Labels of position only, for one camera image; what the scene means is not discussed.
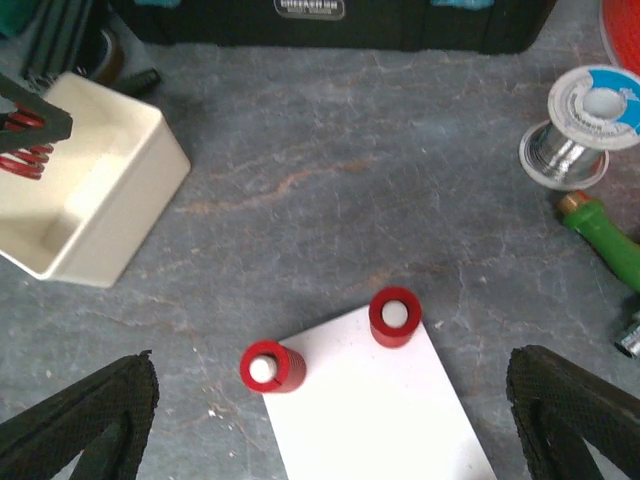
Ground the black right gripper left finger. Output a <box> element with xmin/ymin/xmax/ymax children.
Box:
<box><xmin>1</xmin><ymin>350</ymin><xmax>159</xmax><ymax>479</ymax></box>

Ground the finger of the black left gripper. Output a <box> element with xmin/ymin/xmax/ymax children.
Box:
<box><xmin>1</xmin><ymin>74</ymin><xmax>73</xmax><ymax>153</ymax></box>

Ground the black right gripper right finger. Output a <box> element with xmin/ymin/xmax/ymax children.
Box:
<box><xmin>506</xmin><ymin>345</ymin><xmax>639</xmax><ymax>479</ymax></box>

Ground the large red spring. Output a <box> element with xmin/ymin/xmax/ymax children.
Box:
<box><xmin>239</xmin><ymin>340</ymin><xmax>307</xmax><ymax>394</ymax></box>
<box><xmin>368</xmin><ymin>286</ymin><xmax>422</xmax><ymax>349</ymax></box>
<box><xmin>1</xmin><ymin>104</ymin><xmax>54</xmax><ymax>180</ymax></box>

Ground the white plastic parts bin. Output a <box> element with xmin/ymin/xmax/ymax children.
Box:
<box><xmin>1</xmin><ymin>73</ymin><xmax>191</xmax><ymax>288</ymax></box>

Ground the green plastic tool case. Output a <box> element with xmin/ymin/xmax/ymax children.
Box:
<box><xmin>0</xmin><ymin>0</ymin><xmax>40</xmax><ymax>38</ymax></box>

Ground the green brass pipe fitting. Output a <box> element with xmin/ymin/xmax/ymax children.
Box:
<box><xmin>557</xmin><ymin>190</ymin><xmax>639</xmax><ymax>293</ymax></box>

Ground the black plastic toolbox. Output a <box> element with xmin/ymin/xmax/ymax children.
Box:
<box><xmin>110</xmin><ymin>1</ymin><xmax>555</xmax><ymax>55</ymax></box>

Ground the orange pneumatic tubing reel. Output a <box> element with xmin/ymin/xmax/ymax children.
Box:
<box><xmin>600</xmin><ymin>0</ymin><xmax>640</xmax><ymax>74</ymax></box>

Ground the black screwdriver handle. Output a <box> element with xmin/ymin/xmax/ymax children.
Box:
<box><xmin>112</xmin><ymin>69</ymin><xmax>161</xmax><ymax>98</ymax></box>

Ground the white peg base plate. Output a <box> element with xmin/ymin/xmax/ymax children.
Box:
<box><xmin>264</xmin><ymin>307</ymin><xmax>495</xmax><ymax>480</ymax></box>

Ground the solder wire spool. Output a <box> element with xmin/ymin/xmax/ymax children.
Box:
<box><xmin>519</xmin><ymin>65</ymin><xmax>639</xmax><ymax>191</ymax></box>

